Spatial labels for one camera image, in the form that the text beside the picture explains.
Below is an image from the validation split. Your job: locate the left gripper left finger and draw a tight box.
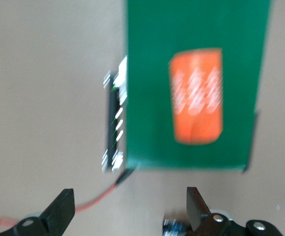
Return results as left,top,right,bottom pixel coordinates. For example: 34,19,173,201
0,188,75,236

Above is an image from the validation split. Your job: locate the green conveyor belt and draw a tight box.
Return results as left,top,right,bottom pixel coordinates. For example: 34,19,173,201
102,0,273,174

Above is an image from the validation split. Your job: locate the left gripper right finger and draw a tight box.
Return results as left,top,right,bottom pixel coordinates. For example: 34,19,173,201
186,186,285,236

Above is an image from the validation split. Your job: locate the red black conveyor cable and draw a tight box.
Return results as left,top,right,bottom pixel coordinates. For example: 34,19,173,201
0,169,134,227

